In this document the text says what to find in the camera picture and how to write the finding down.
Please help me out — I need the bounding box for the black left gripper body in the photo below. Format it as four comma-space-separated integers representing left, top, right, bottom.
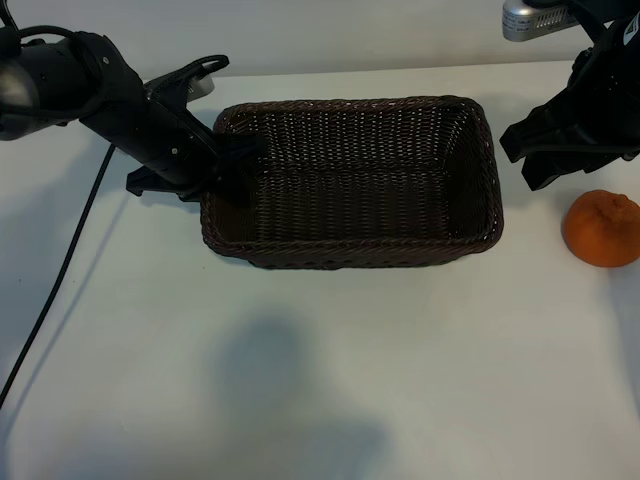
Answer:
79, 74, 222, 204

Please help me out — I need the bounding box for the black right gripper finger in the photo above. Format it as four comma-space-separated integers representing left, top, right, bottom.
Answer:
520, 148, 571, 192
499, 102, 564, 163

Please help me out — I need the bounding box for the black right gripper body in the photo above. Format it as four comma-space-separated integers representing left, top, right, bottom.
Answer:
529, 44, 640, 177

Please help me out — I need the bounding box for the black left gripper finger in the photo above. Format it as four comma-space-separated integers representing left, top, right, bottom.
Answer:
214, 137, 270, 201

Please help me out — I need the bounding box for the orange fruit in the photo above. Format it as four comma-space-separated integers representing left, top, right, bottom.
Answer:
562, 189, 640, 269

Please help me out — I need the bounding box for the dark brown wicker basket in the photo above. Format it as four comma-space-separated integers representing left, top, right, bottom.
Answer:
199, 95, 502, 272

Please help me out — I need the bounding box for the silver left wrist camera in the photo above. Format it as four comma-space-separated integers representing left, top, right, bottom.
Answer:
143, 72, 217, 103

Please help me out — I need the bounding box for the black left camera cable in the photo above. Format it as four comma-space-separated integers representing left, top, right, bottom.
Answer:
144, 54, 232, 95

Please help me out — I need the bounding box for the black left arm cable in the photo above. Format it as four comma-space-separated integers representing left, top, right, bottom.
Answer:
0, 144, 115, 410

